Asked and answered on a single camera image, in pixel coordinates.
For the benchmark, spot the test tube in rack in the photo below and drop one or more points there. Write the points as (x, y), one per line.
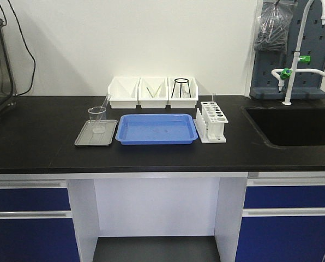
(213, 98)

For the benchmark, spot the clear glass test tube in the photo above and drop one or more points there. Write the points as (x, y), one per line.
(106, 100)

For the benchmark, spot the left blue lower drawer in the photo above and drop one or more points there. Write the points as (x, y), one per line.
(50, 239)

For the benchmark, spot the right blue upper drawer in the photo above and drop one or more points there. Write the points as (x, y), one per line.
(284, 197)

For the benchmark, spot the clear glass beaker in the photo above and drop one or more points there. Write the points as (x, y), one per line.
(92, 115)

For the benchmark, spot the white lab faucet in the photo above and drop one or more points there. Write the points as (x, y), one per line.
(289, 73)

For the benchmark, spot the plastic bag of pegs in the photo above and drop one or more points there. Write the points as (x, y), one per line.
(273, 26)

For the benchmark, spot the white test tube rack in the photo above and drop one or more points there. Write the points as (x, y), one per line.
(210, 123)

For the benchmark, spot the right white storage bin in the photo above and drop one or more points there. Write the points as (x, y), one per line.
(183, 103)

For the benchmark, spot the blue plastic tray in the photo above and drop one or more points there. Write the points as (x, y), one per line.
(156, 129)

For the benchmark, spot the left white storage bin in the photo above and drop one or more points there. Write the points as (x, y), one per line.
(124, 92)

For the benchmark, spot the blue drawer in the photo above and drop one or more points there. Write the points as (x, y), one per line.
(34, 199)
(284, 197)
(50, 239)
(297, 238)

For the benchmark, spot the blue-grey pegboard drying rack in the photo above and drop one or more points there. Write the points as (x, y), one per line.
(306, 85)

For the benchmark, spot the black sink basin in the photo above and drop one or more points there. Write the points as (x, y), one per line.
(285, 127)

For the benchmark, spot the middle white storage bin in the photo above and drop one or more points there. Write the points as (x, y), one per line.
(145, 101)

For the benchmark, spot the black wire tripod stand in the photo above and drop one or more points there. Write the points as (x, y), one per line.
(181, 88)

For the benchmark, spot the green yellow stirrers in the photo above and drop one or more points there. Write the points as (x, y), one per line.
(152, 93)

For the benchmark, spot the left blue upper drawer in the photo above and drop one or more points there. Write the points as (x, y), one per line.
(34, 199)

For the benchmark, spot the white storage bin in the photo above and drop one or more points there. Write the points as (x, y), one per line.
(183, 103)
(145, 101)
(124, 92)

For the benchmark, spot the right blue lower drawer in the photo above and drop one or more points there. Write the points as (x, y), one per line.
(297, 238)

